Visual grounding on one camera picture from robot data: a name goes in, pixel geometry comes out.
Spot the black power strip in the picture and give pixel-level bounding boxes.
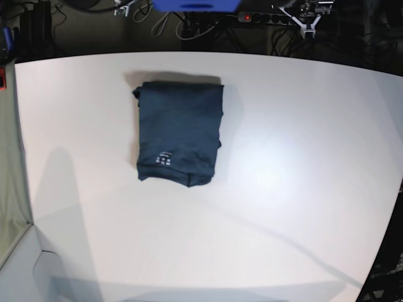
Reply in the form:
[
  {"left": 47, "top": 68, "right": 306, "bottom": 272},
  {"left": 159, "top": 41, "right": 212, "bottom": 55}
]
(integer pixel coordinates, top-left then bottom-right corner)
[{"left": 237, "top": 12, "right": 296, "bottom": 26}]

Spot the dark blue t-shirt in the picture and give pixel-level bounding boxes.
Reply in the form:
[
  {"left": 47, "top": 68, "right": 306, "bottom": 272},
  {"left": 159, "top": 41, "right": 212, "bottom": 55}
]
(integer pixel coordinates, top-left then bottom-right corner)
[{"left": 132, "top": 81, "right": 224, "bottom": 187}]

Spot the red object at left edge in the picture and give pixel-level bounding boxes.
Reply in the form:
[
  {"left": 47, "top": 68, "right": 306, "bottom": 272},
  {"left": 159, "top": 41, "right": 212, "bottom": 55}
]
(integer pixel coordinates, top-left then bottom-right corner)
[{"left": 0, "top": 67, "right": 6, "bottom": 91}]

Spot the blue object at left edge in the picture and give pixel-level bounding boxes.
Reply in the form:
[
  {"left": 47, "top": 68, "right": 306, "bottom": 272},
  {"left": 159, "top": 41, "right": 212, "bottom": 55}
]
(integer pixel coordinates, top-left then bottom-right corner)
[{"left": 3, "top": 27, "right": 14, "bottom": 52}]

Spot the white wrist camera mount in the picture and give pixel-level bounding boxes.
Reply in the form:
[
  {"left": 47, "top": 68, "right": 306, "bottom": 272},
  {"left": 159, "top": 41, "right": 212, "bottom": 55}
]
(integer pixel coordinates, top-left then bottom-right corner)
[
  {"left": 113, "top": 0, "right": 152, "bottom": 17},
  {"left": 271, "top": 0, "right": 335, "bottom": 40}
]

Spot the blue box overhead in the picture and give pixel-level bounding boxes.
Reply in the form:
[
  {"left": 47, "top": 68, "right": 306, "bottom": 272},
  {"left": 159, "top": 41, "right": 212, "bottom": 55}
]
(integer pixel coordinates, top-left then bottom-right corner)
[{"left": 153, "top": 0, "right": 241, "bottom": 13}]

